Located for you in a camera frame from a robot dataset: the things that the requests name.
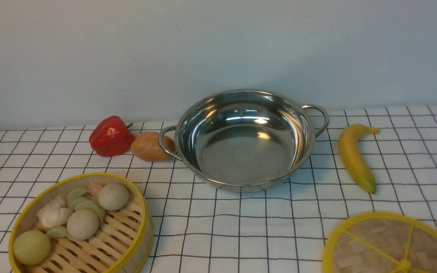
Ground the yellow-rimmed bamboo steamer lid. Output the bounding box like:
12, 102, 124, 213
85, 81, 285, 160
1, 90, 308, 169
321, 212, 437, 273

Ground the yellow-rimmed bamboo steamer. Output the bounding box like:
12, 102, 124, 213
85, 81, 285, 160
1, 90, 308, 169
8, 173, 154, 273

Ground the stainless steel pot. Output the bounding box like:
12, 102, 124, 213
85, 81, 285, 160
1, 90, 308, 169
158, 89, 330, 193

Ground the white checkered tablecloth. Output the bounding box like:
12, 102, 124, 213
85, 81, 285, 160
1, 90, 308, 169
0, 105, 437, 273

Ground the white pleated dumpling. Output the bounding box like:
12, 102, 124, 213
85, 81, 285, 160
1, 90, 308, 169
36, 195, 74, 229

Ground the brown potato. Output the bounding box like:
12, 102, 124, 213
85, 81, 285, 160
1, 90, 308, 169
130, 131, 172, 162

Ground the pale green dumpling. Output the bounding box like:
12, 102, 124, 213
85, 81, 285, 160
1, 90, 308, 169
66, 187, 106, 222
46, 225, 69, 239

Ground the white round bun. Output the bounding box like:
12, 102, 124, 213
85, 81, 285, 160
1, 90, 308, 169
97, 183, 129, 211
66, 209, 99, 240

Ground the yellow banana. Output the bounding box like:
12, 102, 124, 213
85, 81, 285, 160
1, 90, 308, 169
338, 123, 380, 194

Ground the red bell pepper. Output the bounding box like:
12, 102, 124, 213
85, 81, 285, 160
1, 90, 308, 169
88, 116, 135, 157

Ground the yellowish round bun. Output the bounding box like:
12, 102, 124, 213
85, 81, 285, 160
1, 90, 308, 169
13, 230, 51, 265

